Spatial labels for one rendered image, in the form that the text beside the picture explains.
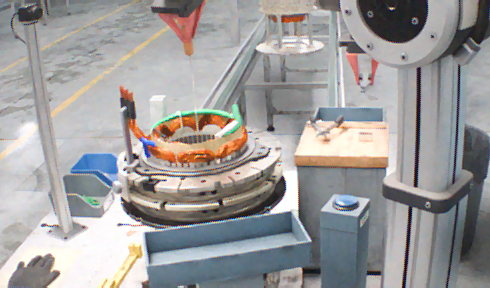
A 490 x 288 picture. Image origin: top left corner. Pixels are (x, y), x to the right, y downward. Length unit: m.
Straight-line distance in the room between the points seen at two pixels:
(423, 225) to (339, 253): 0.30
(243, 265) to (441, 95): 0.38
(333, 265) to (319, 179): 0.21
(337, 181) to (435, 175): 0.46
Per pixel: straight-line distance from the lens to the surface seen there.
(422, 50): 0.67
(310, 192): 1.24
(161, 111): 1.23
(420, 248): 0.83
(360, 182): 1.22
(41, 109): 1.49
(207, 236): 0.98
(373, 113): 1.48
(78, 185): 1.80
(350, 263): 1.09
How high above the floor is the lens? 1.52
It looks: 21 degrees down
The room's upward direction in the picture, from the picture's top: 4 degrees counter-clockwise
